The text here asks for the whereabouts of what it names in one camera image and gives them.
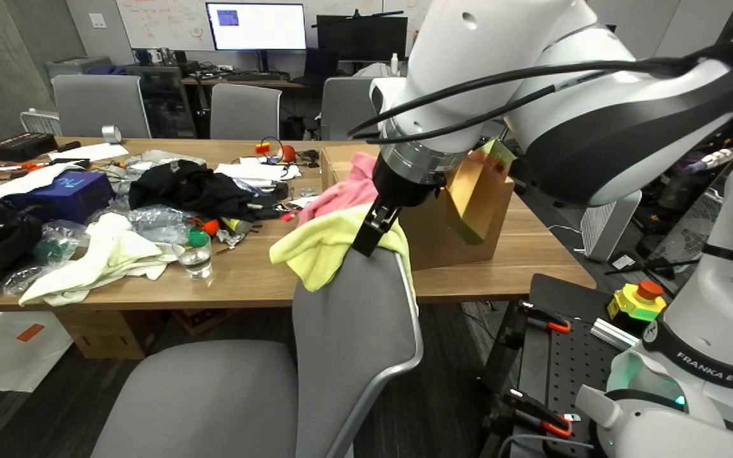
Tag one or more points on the blue box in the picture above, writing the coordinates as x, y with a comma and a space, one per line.
65, 193

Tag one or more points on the small black green device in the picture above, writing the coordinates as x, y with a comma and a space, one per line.
310, 159

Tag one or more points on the lit computer monitor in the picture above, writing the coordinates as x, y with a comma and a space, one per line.
256, 26

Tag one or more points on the cream cloth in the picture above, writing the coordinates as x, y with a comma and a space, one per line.
103, 255

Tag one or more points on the black perforated mounting board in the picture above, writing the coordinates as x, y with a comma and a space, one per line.
570, 365

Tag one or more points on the yellow cloth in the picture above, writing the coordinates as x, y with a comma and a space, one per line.
324, 244

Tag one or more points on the small orange cap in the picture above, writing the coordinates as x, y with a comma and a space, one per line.
209, 227

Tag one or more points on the whiteboard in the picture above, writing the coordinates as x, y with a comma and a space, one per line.
165, 23

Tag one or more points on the white papers pile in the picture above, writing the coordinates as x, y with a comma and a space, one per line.
256, 172

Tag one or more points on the white upright appliance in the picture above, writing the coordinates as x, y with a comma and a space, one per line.
610, 229

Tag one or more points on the white sheet with orange label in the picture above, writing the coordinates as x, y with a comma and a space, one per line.
5, 351

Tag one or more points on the clear plastic bag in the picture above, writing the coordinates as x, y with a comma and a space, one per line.
159, 223

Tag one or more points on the yellow emergency stop button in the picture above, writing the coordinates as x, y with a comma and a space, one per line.
638, 305

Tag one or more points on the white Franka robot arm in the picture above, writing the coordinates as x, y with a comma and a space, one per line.
470, 51

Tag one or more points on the red ball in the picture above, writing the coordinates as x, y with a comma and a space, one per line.
289, 153

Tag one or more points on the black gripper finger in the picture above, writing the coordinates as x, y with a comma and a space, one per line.
381, 229
371, 225

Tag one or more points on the dark computer monitor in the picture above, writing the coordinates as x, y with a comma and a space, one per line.
362, 38

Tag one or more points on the small red yellow item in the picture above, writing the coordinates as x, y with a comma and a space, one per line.
263, 148

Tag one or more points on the orange black bar clamp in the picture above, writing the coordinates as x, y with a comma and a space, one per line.
546, 321
546, 417

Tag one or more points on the black flat case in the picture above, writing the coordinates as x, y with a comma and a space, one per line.
22, 145

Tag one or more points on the white paper sheets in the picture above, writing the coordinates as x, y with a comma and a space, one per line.
87, 153

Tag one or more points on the small cardboard box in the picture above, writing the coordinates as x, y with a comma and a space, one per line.
100, 331

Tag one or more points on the brown cardboard box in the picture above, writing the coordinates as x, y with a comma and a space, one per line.
433, 242

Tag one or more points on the black clothes pile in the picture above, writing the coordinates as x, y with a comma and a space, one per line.
196, 188

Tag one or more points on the grey fabric chair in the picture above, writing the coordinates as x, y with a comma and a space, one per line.
245, 113
345, 107
100, 104

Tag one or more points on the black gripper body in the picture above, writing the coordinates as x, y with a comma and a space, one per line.
413, 182

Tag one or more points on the grey chair with silver frame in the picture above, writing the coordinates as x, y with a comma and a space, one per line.
350, 338

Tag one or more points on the pink cloth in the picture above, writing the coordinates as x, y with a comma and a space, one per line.
343, 193

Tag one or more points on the green ball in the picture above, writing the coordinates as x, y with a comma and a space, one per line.
196, 237

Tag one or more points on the white paper sheet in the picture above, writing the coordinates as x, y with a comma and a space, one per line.
26, 182

